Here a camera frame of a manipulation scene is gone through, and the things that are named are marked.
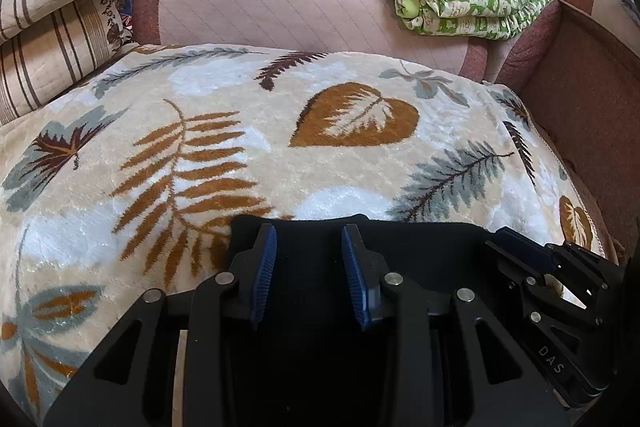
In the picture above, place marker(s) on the black pants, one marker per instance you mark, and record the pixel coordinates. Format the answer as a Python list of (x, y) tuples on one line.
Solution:
[(310, 357)]

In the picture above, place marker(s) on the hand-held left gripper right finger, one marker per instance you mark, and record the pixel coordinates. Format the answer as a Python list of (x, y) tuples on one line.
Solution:
[(357, 277)]

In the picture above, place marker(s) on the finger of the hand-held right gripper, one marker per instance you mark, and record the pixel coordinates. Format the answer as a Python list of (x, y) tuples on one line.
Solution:
[(525, 244)]

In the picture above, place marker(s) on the striped beige folded quilt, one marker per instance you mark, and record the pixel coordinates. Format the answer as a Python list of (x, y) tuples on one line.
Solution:
[(55, 12)]

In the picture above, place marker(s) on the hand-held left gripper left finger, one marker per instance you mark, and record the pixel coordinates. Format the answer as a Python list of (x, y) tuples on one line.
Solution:
[(265, 277)]

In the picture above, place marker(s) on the leaf print fleece blanket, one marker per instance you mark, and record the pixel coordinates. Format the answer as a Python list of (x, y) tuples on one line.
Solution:
[(250, 147)]

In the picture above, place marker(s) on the reddish brown sofa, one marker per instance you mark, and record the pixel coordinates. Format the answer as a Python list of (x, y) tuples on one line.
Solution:
[(585, 107)]

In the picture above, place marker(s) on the pink quilted seat cover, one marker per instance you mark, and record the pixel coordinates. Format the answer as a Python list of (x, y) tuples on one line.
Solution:
[(290, 12)]

